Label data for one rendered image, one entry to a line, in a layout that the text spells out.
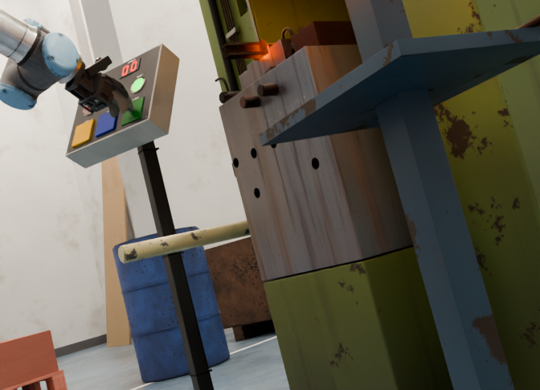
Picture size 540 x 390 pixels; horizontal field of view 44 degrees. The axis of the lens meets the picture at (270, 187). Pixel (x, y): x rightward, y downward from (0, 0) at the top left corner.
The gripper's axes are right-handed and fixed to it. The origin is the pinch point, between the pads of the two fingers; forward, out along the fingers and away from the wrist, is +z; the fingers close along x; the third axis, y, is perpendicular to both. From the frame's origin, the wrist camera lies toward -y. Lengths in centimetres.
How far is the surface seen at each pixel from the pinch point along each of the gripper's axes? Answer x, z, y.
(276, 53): 51, -2, 7
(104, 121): -10.5, 0.9, 0.7
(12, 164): -628, 322, -381
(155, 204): -8.6, 23.0, 17.5
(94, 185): -559, 411, -372
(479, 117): 91, 10, 34
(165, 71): 7.0, 4.5, -12.8
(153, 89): 6.6, 1.7, -4.1
